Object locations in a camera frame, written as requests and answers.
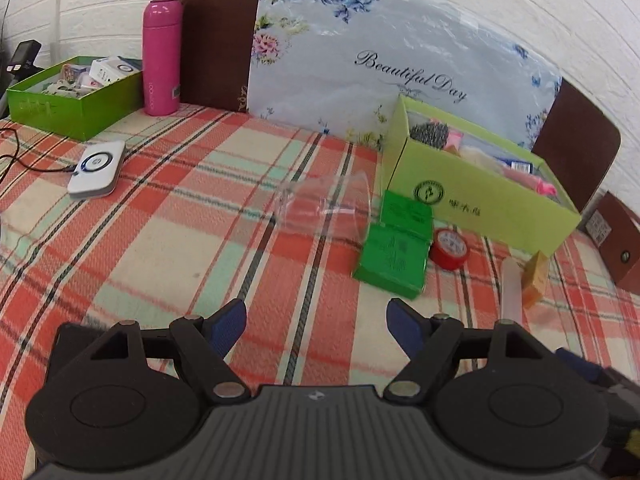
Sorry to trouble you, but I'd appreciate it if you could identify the small tan box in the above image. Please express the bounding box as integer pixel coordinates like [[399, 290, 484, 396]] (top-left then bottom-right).
[[521, 251, 551, 309]]

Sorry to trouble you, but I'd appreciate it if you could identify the white small box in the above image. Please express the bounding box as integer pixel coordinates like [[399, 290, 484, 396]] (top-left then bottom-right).
[[90, 57, 144, 86]]

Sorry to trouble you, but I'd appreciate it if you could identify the red tape roll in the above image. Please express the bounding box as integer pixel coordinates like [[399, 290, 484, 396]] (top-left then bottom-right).
[[429, 228, 471, 271]]

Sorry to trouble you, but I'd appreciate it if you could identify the large green cardboard box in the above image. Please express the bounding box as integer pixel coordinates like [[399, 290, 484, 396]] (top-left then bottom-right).
[[378, 94, 583, 259]]

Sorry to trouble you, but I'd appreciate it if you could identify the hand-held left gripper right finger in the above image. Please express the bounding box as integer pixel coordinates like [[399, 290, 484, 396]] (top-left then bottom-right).
[[382, 297, 557, 404]]

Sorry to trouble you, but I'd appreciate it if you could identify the pink thermos bottle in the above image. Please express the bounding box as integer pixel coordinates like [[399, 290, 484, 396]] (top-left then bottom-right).
[[142, 0, 184, 116]]

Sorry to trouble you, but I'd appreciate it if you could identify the black hairbrush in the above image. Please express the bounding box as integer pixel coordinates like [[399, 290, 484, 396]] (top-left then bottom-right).
[[409, 120, 451, 151]]

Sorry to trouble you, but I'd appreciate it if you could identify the white portable router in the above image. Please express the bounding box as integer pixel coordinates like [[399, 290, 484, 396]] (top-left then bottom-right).
[[67, 140, 127, 199]]

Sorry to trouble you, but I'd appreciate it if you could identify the green packet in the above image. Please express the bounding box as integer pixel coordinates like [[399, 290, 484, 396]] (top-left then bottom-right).
[[379, 191, 435, 229], [351, 224, 432, 301]]

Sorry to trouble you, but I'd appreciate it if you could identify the brown wooden headboard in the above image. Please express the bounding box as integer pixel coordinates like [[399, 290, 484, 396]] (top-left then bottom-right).
[[170, 0, 622, 213]]

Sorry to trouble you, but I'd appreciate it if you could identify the clear plastic tube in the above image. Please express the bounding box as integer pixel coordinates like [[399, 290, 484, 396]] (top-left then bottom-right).
[[501, 258, 524, 324]]

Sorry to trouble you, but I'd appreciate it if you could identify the black device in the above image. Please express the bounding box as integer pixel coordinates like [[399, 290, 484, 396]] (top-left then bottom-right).
[[4, 40, 42, 82]]

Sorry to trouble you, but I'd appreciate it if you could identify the clear plastic cup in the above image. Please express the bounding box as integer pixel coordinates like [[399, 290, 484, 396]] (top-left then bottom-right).
[[274, 170, 374, 247]]

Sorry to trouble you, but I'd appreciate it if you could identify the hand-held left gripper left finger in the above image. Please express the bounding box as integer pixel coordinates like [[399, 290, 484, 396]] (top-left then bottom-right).
[[87, 297, 252, 404]]

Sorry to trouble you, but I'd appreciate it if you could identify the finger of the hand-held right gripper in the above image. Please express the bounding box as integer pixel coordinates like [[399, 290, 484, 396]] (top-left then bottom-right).
[[554, 347, 612, 387]]

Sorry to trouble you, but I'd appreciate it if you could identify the small green cardboard box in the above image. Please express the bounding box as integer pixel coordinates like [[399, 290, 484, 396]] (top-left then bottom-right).
[[6, 55, 145, 142]]

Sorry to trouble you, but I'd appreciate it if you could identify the black cable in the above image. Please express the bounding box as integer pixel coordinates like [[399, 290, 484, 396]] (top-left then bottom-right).
[[0, 127, 81, 177]]

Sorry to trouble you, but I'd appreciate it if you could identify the small printed carton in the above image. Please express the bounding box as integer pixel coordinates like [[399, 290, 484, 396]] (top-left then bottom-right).
[[61, 63, 91, 89]]

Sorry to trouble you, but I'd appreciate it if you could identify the brown cardboard box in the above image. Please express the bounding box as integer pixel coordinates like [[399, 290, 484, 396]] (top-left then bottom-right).
[[585, 191, 640, 291]]

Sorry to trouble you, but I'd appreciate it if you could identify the white pink fluffy glove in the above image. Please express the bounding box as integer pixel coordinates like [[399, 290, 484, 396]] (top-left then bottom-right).
[[500, 166, 559, 197]]

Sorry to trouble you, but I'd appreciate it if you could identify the red plaid blanket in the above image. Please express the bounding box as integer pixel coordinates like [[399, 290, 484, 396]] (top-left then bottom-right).
[[0, 102, 640, 480]]

